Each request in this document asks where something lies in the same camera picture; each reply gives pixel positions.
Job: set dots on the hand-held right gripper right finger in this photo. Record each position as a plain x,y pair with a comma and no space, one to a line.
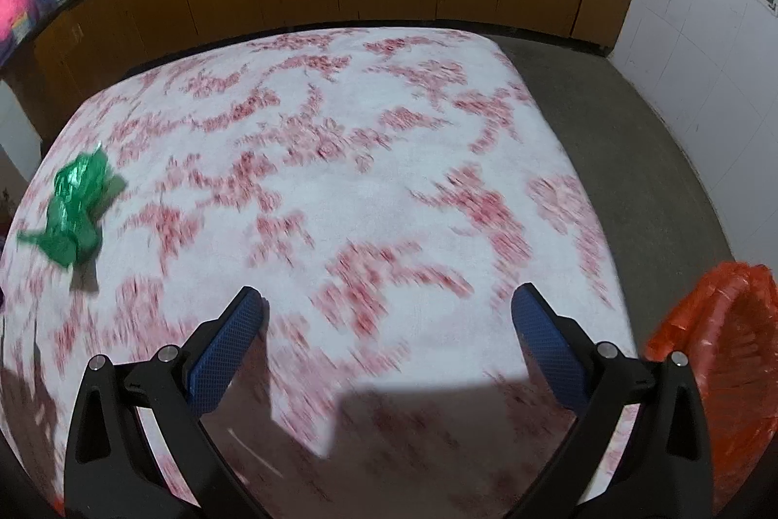
550,349

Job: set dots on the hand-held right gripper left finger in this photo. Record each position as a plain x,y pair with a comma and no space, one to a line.
222,355

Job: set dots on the orange lined waste basket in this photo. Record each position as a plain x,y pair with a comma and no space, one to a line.
735,373

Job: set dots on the green plastic bag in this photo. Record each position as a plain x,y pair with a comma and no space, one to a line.
73,203

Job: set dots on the table with floral tablecloth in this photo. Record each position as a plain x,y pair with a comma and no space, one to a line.
364,160

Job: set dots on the colourful small box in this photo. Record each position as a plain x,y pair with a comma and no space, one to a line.
22,26

